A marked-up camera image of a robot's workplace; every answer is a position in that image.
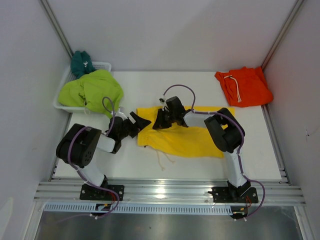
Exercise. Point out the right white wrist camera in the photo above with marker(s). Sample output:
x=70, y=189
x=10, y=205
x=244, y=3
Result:
x=163, y=102

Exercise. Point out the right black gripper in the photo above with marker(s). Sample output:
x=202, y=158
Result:
x=160, y=123

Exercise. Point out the white slotted cable duct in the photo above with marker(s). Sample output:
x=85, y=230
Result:
x=135, y=208

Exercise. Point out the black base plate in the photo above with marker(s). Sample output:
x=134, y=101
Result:
x=223, y=195
x=93, y=194

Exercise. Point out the yellow shorts white drawstring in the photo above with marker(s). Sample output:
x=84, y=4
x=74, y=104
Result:
x=164, y=161

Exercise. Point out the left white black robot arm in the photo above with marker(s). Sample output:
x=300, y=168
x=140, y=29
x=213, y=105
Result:
x=77, y=148

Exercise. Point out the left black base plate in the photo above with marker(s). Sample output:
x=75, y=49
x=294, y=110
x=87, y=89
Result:
x=93, y=194

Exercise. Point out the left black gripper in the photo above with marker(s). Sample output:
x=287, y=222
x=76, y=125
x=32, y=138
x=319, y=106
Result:
x=140, y=123

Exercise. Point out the lime green shorts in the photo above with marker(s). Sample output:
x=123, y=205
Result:
x=97, y=91

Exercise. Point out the orange shorts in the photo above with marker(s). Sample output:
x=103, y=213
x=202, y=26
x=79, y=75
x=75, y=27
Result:
x=253, y=87

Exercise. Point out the aluminium mounting rail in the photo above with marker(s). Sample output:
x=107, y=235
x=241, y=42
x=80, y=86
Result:
x=164, y=191

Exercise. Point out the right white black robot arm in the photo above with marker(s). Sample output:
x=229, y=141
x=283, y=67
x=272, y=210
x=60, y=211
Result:
x=225, y=131

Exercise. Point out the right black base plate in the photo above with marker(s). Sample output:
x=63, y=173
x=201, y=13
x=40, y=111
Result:
x=223, y=195

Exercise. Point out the teal shorts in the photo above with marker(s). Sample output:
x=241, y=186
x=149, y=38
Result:
x=81, y=64

